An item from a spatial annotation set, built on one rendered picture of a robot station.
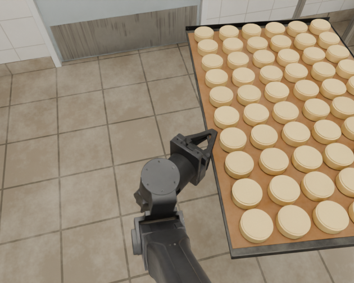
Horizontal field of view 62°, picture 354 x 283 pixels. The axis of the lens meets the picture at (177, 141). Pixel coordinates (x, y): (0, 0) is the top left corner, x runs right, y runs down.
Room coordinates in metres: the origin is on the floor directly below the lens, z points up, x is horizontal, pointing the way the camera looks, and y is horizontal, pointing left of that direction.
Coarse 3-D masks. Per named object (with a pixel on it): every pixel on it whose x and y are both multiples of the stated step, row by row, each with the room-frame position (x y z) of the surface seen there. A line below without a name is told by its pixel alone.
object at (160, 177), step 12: (144, 168) 0.20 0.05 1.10; (156, 168) 0.20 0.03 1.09; (168, 168) 0.20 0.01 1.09; (144, 180) 0.18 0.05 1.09; (156, 180) 0.18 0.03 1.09; (168, 180) 0.18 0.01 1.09; (144, 192) 0.17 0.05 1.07; (156, 192) 0.16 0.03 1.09; (168, 192) 0.16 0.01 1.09; (156, 204) 0.15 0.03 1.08; (168, 204) 0.15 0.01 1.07; (144, 216) 0.15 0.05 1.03; (156, 216) 0.15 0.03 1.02; (168, 216) 0.16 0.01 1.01; (180, 216) 0.16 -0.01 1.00; (132, 240) 0.12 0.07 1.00
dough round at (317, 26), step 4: (312, 20) 0.70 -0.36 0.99; (316, 20) 0.70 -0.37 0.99; (320, 20) 0.70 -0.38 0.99; (324, 20) 0.70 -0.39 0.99; (312, 24) 0.68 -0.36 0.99; (316, 24) 0.68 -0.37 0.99; (320, 24) 0.68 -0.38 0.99; (324, 24) 0.68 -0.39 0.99; (328, 24) 0.68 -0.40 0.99; (312, 28) 0.67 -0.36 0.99; (316, 28) 0.66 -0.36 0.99; (320, 28) 0.66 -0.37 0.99; (324, 28) 0.66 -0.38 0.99; (328, 28) 0.66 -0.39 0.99; (312, 32) 0.67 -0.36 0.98; (316, 32) 0.66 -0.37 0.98; (320, 32) 0.66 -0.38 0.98
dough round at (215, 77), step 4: (208, 72) 0.49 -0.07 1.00; (212, 72) 0.49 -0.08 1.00; (216, 72) 0.49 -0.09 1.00; (220, 72) 0.49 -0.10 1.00; (224, 72) 0.49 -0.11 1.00; (208, 76) 0.48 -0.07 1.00; (212, 76) 0.48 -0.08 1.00; (216, 76) 0.48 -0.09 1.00; (220, 76) 0.48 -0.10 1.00; (224, 76) 0.48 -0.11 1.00; (208, 80) 0.47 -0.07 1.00; (212, 80) 0.46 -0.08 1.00; (216, 80) 0.46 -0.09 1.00; (220, 80) 0.46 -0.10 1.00; (224, 80) 0.46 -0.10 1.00; (208, 84) 0.46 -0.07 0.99; (212, 84) 0.46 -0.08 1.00; (216, 84) 0.46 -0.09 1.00; (220, 84) 0.46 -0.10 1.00; (224, 84) 0.46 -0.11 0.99; (212, 88) 0.46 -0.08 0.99
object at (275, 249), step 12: (216, 24) 0.69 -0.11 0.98; (228, 24) 0.70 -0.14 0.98; (240, 24) 0.70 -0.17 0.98; (264, 24) 0.71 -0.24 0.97; (348, 48) 0.60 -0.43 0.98; (192, 60) 0.56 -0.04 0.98; (204, 120) 0.36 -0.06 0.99; (216, 180) 0.22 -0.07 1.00; (228, 240) 0.12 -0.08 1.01; (312, 240) 0.12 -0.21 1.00; (324, 240) 0.12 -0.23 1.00; (336, 240) 0.12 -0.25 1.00; (348, 240) 0.12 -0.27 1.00; (240, 252) 0.10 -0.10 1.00; (252, 252) 0.10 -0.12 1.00; (264, 252) 0.10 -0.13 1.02; (276, 252) 0.10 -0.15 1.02; (288, 252) 0.10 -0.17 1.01
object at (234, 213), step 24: (192, 48) 0.61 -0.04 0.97; (336, 72) 0.51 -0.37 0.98; (264, 96) 0.43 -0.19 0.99; (288, 96) 0.43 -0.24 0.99; (240, 120) 0.36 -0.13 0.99; (336, 120) 0.36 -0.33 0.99; (216, 144) 0.30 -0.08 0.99; (288, 144) 0.30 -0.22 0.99; (312, 144) 0.30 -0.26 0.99; (216, 168) 0.25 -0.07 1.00; (288, 168) 0.25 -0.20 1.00; (264, 192) 0.20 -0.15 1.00; (336, 192) 0.20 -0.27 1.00; (240, 216) 0.16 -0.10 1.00; (240, 240) 0.12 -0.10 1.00; (288, 240) 0.12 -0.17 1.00
